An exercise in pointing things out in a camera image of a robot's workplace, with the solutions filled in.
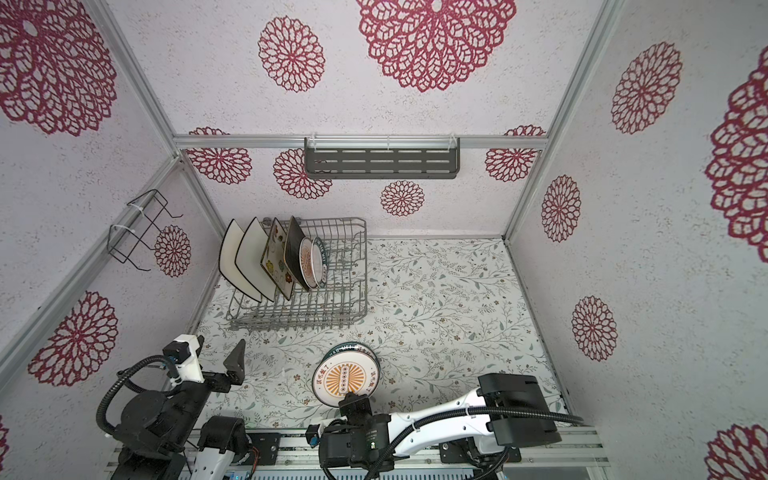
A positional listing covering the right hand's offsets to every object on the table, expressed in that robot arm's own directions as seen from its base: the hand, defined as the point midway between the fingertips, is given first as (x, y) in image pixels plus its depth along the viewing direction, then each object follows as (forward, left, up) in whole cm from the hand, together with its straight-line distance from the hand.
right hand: (348, 392), depth 73 cm
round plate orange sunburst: (+6, +2, -3) cm, 7 cm away
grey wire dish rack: (+34, +8, -10) cm, 36 cm away
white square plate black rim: (+33, +39, +11) cm, 52 cm away
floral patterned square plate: (+37, +28, +6) cm, 47 cm away
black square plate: (+42, +23, +6) cm, 48 cm away
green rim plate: (+46, +17, -5) cm, 50 cm away
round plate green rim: (+16, +2, -8) cm, 18 cm away
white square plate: (+36, +34, +8) cm, 50 cm away
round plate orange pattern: (+43, +20, -1) cm, 47 cm away
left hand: (+4, +26, +16) cm, 31 cm away
